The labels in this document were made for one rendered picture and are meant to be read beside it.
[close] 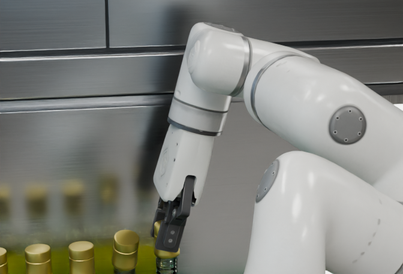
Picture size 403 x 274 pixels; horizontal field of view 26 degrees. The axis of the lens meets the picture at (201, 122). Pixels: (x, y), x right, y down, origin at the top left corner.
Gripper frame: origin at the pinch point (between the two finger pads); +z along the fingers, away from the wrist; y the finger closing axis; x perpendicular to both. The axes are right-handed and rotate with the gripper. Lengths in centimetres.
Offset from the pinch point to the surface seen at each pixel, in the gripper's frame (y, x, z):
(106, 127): -12.0, -9.5, -9.6
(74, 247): 0.3, -11.8, 4.4
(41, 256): 1.3, -15.9, 6.1
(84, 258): 1.5, -10.3, 5.2
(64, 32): -15.0, -18.1, -21.2
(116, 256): 1.6, -6.2, 4.3
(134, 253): 2.0, -4.1, 3.3
